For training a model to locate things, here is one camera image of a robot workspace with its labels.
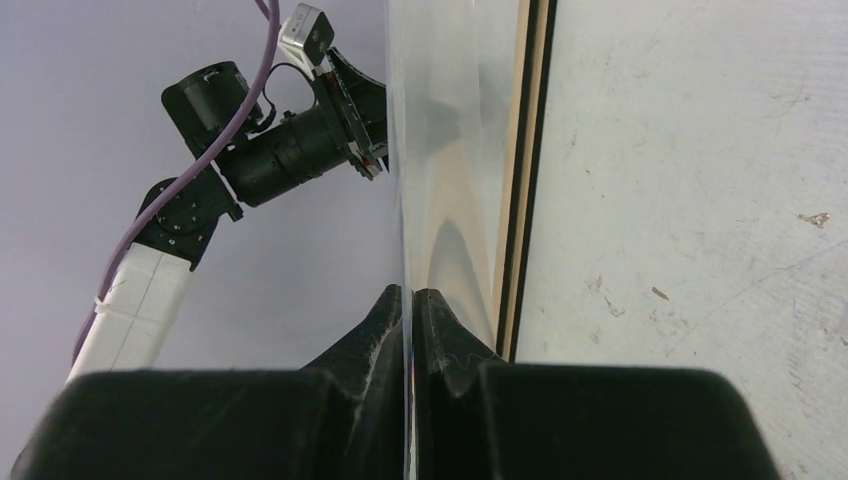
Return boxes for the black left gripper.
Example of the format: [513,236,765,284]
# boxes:
[218,47,388,206]

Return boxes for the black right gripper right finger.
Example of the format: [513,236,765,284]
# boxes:
[411,289,779,479]

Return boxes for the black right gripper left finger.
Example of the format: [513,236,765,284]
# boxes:
[10,285,405,479]

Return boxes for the clear glass pane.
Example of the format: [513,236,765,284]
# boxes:
[387,1,542,479]

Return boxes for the wooden picture frame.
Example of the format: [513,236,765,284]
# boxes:
[492,1,558,363]

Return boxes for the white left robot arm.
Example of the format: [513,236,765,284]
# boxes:
[70,49,388,378]

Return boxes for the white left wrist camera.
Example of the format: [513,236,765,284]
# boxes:
[277,3,335,80]

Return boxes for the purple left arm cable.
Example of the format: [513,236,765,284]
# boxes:
[71,0,282,362]

